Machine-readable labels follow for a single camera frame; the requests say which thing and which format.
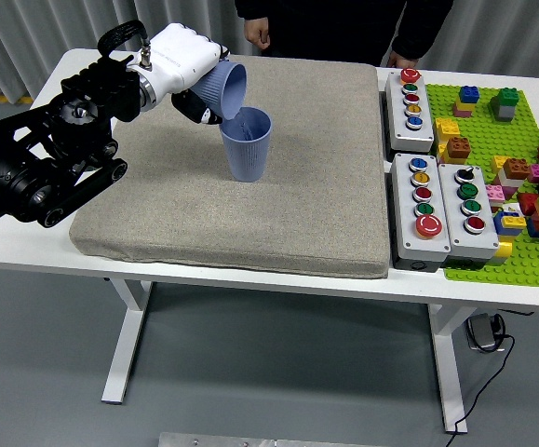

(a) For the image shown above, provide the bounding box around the red building block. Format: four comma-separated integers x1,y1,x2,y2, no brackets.
518,193,539,216

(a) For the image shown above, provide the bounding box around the person's right hand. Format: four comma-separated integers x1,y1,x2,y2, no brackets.
243,17,272,49

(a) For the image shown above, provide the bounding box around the grey-brown fabric mat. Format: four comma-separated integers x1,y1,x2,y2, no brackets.
68,49,390,279

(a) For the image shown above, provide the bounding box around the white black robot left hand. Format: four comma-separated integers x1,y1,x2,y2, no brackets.
128,22,231,127

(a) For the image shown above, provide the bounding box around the grey five-button control box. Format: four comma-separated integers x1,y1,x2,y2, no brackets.
384,68,437,154
389,152,452,273

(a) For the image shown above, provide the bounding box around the grey power adapter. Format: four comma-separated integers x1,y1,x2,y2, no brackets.
465,312,505,353

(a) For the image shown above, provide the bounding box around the grey four-button control box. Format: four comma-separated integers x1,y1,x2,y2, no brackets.
437,162,501,270

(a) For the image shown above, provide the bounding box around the green building baseplate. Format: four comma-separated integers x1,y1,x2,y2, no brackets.
424,83,539,290

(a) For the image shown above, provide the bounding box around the brown building block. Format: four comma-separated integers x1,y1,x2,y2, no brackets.
503,157,531,182
445,137,473,164

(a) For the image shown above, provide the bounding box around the grey pleated curtain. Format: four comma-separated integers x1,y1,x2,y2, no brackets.
0,0,539,106

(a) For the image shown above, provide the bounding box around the blue ribbed plastic cup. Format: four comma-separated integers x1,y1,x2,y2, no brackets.
220,106,274,183
189,61,249,122

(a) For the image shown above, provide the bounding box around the person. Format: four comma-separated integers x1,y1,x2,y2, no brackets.
235,0,454,71

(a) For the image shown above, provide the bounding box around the person's left hand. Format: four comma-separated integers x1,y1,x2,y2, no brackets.
386,49,419,69

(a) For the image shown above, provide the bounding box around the black power cable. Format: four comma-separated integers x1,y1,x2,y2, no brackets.
449,331,517,437

